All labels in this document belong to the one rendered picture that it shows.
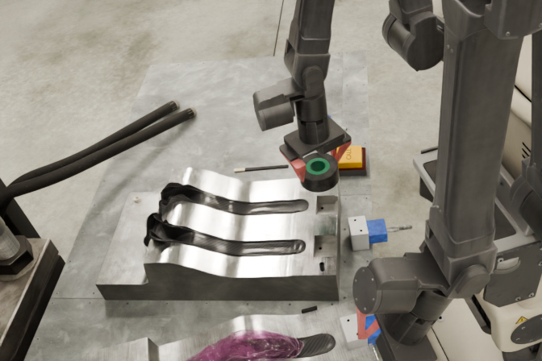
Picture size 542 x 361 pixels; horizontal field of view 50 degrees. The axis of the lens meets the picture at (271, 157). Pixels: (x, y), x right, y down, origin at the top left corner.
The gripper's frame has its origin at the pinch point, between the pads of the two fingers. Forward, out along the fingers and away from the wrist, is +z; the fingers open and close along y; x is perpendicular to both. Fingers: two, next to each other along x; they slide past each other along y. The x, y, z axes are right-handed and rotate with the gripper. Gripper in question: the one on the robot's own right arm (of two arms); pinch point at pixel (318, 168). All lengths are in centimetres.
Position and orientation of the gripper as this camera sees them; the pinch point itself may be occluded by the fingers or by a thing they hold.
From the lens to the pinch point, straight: 114.7
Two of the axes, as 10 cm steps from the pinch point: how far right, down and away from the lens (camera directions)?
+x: 4.9, 5.5, -6.7
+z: 1.4, 7.1, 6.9
